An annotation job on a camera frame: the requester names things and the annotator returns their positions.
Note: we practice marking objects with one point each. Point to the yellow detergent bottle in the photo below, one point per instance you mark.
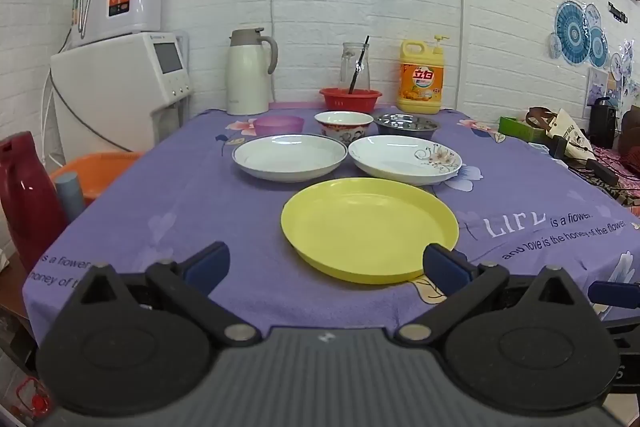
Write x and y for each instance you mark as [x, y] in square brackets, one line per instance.
[421, 82]

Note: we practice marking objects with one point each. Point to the grey cylinder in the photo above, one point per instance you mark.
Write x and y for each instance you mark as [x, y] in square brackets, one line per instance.
[70, 197]

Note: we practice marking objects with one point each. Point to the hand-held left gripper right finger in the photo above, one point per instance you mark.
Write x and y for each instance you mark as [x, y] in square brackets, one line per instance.
[444, 269]

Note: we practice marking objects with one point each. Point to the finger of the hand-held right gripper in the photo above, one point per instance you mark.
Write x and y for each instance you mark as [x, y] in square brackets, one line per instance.
[612, 294]

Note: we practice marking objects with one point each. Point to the red plastic bowl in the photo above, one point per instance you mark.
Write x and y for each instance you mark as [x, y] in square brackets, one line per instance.
[350, 103]

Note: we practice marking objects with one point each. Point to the green box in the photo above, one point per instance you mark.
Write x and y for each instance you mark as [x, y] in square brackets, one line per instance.
[515, 127]

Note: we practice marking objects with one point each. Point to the orange plastic basket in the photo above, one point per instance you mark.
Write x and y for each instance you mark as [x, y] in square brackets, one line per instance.
[100, 172]

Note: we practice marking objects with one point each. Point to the clear glass jar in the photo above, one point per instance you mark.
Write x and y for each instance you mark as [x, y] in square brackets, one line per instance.
[346, 67]

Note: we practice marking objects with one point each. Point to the white thermos jug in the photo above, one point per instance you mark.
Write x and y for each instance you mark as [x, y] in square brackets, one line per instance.
[247, 77]

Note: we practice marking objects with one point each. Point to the black straw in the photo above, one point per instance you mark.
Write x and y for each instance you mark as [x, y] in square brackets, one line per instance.
[359, 64]

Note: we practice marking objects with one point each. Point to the stainless steel bowl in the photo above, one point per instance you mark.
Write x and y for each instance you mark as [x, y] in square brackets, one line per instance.
[407, 126]

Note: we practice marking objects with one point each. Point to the black power adapter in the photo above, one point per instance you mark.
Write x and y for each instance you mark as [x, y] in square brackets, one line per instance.
[602, 172]

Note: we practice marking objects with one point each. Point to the white plate with blue rim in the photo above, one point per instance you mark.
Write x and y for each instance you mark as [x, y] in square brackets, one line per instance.
[290, 157]

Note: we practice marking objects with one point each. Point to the white water dispenser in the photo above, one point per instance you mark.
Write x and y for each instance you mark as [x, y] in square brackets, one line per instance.
[110, 97]

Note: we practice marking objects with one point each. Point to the white paper bag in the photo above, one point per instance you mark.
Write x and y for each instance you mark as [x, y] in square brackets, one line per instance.
[570, 134]

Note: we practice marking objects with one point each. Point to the wall photo print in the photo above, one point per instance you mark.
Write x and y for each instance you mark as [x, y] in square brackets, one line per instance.
[597, 87]

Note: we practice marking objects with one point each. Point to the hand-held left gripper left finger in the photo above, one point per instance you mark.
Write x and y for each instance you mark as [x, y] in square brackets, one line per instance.
[207, 263]

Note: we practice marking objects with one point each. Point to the dark red thermos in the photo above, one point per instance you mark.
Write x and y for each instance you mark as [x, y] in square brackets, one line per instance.
[25, 197]

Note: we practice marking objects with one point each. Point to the purple plastic bowl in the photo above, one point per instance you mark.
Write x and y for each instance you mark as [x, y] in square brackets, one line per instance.
[279, 125]

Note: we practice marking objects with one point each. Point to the white bowl with red pattern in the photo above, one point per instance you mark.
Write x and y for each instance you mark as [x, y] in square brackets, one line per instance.
[345, 129]

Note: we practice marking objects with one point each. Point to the blue paper fan decoration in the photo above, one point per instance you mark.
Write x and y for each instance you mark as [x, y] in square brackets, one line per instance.
[575, 32]

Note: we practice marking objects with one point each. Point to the purple floral tablecloth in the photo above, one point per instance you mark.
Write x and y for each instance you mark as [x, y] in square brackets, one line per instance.
[200, 207]

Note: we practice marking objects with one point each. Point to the white plate with floral print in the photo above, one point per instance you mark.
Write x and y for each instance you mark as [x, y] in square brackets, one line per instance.
[395, 159]

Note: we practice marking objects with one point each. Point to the white wall conduit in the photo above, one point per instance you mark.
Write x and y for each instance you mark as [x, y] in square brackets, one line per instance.
[460, 17]

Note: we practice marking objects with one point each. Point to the yellow plastic plate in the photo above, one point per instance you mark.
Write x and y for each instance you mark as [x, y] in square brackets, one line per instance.
[370, 227]

